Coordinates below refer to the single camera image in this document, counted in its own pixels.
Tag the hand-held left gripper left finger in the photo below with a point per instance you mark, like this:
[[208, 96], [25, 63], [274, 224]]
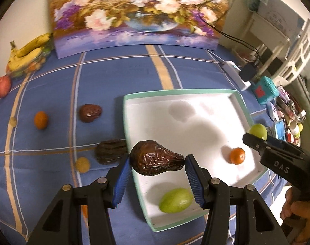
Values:
[[121, 183]]

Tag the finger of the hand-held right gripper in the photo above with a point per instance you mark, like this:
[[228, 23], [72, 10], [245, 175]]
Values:
[[253, 144], [285, 145]]

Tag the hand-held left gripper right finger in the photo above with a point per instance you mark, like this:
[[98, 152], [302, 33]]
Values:
[[194, 181]]

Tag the green jujube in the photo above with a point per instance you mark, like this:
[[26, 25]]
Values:
[[258, 130], [175, 200]]

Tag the small orange citrus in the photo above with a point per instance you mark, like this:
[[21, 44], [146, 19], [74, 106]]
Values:
[[237, 155], [40, 120]]

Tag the dark ridged date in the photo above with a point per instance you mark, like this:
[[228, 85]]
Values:
[[109, 151]]

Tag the large dark wrinkled date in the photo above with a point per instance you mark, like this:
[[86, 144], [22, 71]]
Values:
[[155, 158]]

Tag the tan longan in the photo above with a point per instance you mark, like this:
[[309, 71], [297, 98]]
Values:
[[13, 121], [82, 164]]

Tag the white box tray teal rim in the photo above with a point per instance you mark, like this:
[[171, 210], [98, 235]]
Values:
[[196, 122]]

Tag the reddish brown date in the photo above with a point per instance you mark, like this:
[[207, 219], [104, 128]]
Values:
[[90, 112]]

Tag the person's right hand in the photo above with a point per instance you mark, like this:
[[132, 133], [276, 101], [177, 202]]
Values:
[[307, 210]]

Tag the small blue box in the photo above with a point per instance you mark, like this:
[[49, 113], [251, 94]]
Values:
[[280, 130]]

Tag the teal plastic device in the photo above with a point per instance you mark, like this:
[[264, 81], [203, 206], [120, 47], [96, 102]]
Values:
[[265, 89]]

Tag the black power adapter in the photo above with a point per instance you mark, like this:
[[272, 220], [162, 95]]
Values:
[[247, 71]]

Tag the white power strip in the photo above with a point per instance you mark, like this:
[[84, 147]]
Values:
[[233, 74]]

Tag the white wooden chair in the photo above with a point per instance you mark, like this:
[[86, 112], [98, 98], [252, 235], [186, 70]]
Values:
[[295, 58]]

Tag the blue plaid tablecloth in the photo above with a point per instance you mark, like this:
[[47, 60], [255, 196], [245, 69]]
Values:
[[55, 86]]

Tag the clear fruit bowl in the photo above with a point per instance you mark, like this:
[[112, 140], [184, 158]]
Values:
[[38, 62]]

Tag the red peach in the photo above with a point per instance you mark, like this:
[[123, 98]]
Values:
[[3, 86]]

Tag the yellow banana bunch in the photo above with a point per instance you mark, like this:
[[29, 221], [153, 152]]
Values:
[[27, 52]]

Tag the flower painting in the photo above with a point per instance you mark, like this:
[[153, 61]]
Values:
[[144, 5]]

